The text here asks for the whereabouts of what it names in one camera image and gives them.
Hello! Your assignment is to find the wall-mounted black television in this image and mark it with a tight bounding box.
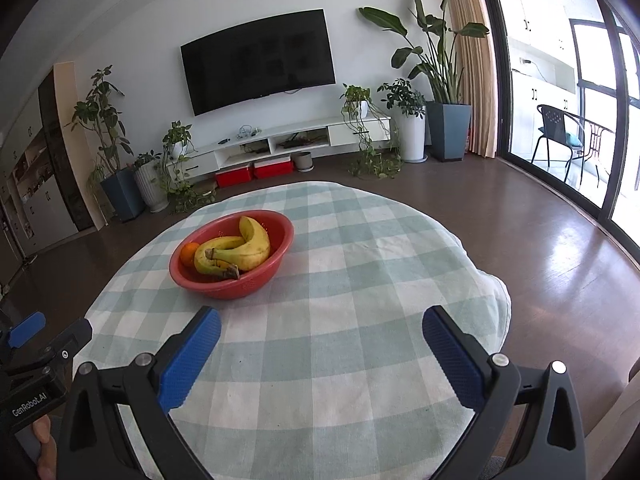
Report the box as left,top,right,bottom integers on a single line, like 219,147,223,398
180,8,336,117

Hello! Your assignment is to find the person's left hand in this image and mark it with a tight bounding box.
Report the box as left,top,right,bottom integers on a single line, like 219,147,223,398
32,415,58,480

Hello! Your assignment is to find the small yellow banana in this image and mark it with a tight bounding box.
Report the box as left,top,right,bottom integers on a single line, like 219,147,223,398
194,236,246,275

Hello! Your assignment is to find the large yellow banana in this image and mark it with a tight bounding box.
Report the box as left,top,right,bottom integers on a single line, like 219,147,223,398
215,216,272,280

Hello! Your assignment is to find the bushy schefflera plant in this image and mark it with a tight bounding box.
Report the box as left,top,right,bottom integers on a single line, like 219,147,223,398
377,78,426,120

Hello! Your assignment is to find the green white checkered tablecloth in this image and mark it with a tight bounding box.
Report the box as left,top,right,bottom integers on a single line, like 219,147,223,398
72,181,512,480

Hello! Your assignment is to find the white ribbed plant pot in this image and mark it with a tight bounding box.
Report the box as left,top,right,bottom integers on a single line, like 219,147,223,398
134,162,170,212

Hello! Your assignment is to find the sliding glass door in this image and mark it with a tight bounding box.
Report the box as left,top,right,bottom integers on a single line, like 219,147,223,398
475,0,640,241

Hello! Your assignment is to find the white sofa armrest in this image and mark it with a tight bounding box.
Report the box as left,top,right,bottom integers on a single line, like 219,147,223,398
582,360,640,480

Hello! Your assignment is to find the tall white plant pot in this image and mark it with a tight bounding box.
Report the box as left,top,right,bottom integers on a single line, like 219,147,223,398
395,107,427,162

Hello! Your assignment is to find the black metal chair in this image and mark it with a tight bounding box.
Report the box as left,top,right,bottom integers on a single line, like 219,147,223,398
531,104,588,183

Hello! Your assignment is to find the white television cabinet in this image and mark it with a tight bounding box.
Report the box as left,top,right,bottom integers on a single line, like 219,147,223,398
167,116,392,183

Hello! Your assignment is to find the grey-blue square plant pot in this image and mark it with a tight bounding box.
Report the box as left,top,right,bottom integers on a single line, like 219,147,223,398
426,101,472,162

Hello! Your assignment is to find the tall leafy tree plant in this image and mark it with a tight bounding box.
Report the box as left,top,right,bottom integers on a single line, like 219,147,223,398
65,65,133,181

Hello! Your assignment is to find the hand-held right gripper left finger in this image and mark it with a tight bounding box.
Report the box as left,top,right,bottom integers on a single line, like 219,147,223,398
57,306,222,480

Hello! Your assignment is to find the red storage box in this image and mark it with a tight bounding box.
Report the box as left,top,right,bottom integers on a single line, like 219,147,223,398
215,165,253,188
252,156,292,179

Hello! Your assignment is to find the red plastic bowl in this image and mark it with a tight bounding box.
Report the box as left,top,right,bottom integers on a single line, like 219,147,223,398
169,211,295,301

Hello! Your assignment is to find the glass patio table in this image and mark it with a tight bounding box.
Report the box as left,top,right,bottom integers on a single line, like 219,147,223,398
575,120,617,188

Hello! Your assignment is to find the beige curtain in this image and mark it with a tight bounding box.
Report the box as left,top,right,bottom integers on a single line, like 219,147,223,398
440,0,501,158

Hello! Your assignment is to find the large broad-leaf plant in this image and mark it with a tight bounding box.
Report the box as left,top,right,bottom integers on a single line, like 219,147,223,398
359,0,490,106

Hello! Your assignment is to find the trailing pothos plant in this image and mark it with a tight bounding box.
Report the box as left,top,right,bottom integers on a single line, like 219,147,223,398
340,84,403,178
161,121,218,213

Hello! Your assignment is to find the wall cabinet unit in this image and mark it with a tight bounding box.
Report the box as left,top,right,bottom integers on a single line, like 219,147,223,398
0,62,101,261

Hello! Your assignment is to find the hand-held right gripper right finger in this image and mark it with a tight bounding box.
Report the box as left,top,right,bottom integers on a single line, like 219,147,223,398
422,305,587,480

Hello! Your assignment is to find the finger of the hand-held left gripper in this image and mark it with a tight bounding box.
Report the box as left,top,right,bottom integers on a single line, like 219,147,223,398
0,311,47,350
0,319,93,386

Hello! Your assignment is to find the blue square plant pot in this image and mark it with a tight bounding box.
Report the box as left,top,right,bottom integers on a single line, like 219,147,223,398
100,167,146,222

